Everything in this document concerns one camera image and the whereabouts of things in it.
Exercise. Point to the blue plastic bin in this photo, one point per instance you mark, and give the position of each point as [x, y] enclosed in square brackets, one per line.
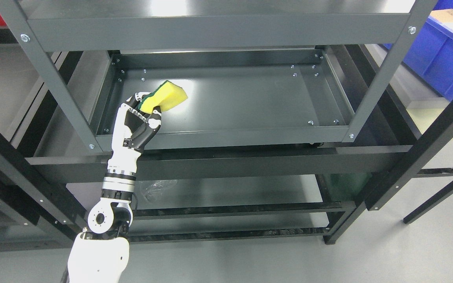
[431, 55]

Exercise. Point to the grey metal shelf unit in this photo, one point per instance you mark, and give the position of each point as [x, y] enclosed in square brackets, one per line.
[256, 72]

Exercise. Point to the green yellow sponge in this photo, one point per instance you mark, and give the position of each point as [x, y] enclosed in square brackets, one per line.
[168, 95]

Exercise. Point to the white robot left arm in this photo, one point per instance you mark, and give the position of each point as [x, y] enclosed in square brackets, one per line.
[100, 253]

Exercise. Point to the dark metal shelf rack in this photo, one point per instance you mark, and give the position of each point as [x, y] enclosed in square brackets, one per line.
[49, 180]

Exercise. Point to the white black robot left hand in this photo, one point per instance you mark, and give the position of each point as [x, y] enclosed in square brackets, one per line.
[133, 129]

